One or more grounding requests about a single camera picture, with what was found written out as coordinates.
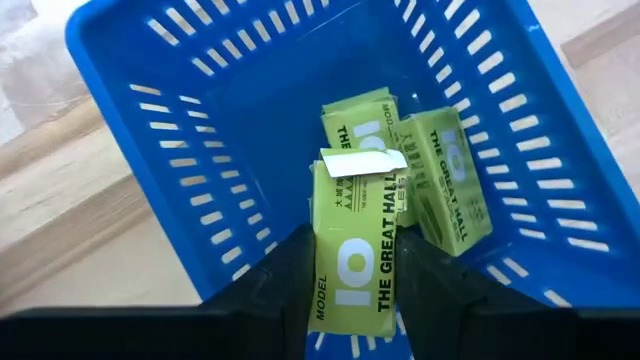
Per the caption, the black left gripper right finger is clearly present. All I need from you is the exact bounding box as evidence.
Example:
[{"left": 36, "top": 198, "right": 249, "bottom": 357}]
[{"left": 393, "top": 225, "right": 572, "bottom": 360}]

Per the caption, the blue plastic basket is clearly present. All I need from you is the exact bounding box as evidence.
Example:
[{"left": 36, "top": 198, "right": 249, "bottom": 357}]
[{"left": 64, "top": 0, "right": 640, "bottom": 360}]

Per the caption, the green staple box white flap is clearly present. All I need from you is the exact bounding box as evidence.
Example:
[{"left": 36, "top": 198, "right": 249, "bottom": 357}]
[{"left": 306, "top": 146, "right": 410, "bottom": 340}]

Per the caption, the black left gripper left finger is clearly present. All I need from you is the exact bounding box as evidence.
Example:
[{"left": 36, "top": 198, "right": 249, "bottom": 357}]
[{"left": 199, "top": 222, "right": 317, "bottom": 360}]

